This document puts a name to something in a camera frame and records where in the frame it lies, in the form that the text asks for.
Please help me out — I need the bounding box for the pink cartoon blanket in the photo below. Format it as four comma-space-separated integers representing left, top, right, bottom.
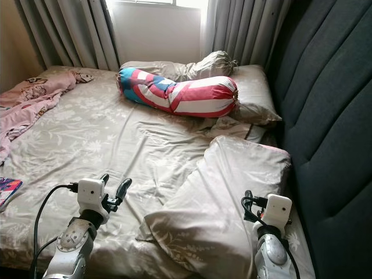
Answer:
0, 70, 94, 166

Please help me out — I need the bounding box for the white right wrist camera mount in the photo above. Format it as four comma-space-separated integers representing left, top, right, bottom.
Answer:
264, 194, 293, 228

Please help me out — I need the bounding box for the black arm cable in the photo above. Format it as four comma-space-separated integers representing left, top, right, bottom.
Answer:
31, 183, 81, 279
241, 198, 302, 279

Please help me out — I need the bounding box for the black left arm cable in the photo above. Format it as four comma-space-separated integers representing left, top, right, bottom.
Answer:
31, 183, 81, 279

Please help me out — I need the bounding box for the red white blue bolster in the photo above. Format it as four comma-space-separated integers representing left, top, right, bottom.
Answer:
117, 67, 239, 119

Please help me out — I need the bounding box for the grey curtain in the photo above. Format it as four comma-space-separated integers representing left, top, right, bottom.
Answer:
203, 0, 291, 67
16, 0, 120, 71

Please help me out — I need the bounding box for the bunched beige floral pillow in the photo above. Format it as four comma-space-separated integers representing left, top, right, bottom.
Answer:
189, 51, 238, 81

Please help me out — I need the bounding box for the flat beige floral pillow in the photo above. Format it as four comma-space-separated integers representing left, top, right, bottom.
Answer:
218, 64, 282, 127

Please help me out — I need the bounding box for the anime comic book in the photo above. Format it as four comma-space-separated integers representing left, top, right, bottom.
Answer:
0, 177, 24, 207

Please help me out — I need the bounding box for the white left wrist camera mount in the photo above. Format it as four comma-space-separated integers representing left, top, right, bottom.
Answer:
78, 178, 106, 217

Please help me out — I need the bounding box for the beige floral bed sheet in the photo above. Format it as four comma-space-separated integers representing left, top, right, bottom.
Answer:
0, 65, 317, 279

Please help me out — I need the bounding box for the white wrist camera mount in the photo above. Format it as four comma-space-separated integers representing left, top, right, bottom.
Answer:
264, 194, 293, 228
78, 178, 106, 217

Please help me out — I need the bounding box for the dark grey padded headboard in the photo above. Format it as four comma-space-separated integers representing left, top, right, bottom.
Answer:
264, 0, 372, 279

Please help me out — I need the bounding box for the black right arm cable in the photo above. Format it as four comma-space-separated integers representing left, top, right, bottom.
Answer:
241, 198, 302, 279

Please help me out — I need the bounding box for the bright window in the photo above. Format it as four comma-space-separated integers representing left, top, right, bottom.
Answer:
108, 0, 210, 9

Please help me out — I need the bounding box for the large beige floral pillow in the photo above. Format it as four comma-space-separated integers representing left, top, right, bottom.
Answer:
137, 135, 292, 279

